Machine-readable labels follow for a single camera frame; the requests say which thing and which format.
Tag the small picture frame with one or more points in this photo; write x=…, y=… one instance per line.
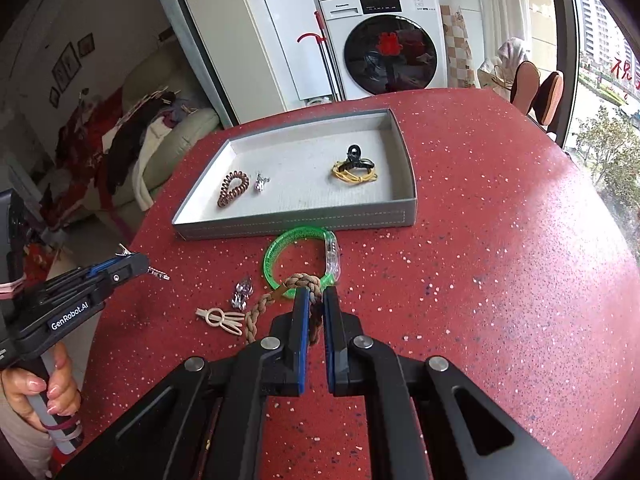
x=54, y=96

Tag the long silver hair clip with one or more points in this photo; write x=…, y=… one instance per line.
x=159, y=274

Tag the person's left forearm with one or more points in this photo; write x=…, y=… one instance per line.
x=17, y=445

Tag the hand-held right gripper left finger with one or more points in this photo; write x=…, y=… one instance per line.
x=301, y=350

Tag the small silver hair clip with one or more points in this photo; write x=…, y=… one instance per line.
x=260, y=183

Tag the green glitter bangle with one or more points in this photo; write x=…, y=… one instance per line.
x=270, y=255

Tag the white washing machine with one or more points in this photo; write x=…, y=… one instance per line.
x=390, y=50

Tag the black claw clip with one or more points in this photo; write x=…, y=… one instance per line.
x=355, y=152

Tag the medium picture frame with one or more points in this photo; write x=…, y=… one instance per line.
x=86, y=45

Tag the person's left hand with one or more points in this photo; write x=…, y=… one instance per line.
x=65, y=390

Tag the beige hair clip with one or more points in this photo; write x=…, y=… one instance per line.
x=207, y=314

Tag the grey jewelry tray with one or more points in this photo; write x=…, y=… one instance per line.
x=300, y=180

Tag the silver claw clip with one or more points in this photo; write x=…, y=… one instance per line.
x=241, y=294

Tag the cream sofa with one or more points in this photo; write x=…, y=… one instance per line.
x=195, y=130

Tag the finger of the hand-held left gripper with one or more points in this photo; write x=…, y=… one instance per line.
x=127, y=271
x=102, y=267

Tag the bag with white cloth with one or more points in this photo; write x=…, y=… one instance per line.
x=510, y=55

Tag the tall white cabinet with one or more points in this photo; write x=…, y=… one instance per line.
x=240, y=35

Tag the checkered towel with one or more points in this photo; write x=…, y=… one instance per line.
x=457, y=47

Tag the large picture frame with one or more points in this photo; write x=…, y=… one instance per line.
x=66, y=67

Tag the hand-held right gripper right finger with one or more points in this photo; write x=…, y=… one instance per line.
x=327, y=340

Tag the brown chair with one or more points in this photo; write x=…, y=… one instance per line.
x=550, y=100
x=526, y=87

